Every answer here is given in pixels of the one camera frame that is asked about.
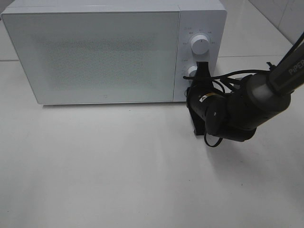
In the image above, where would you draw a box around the white microwave oven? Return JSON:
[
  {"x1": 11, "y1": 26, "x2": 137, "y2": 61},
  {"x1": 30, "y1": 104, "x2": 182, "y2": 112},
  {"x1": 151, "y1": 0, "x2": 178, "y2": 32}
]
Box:
[{"x1": 1, "y1": 0, "x2": 227, "y2": 105}]

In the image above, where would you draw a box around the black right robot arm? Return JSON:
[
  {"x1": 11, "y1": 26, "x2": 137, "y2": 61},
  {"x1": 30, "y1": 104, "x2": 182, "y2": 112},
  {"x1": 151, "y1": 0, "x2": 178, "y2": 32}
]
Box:
[{"x1": 186, "y1": 37, "x2": 304, "y2": 142}]

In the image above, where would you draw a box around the white microwave knob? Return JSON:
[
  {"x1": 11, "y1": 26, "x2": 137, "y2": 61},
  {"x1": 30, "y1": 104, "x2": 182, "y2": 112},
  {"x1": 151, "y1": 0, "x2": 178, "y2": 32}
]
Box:
[
  {"x1": 186, "y1": 66, "x2": 197, "y2": 77},
  {"x1": 190, "y1": 34, "x2": 210, "y2": 55}
]

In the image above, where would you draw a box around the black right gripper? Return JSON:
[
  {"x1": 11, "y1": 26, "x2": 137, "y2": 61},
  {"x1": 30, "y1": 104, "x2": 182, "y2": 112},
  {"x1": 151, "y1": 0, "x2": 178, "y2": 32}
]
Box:
[{"x1": 187, "y1": 61, "x2": 215, "y2": 136}]

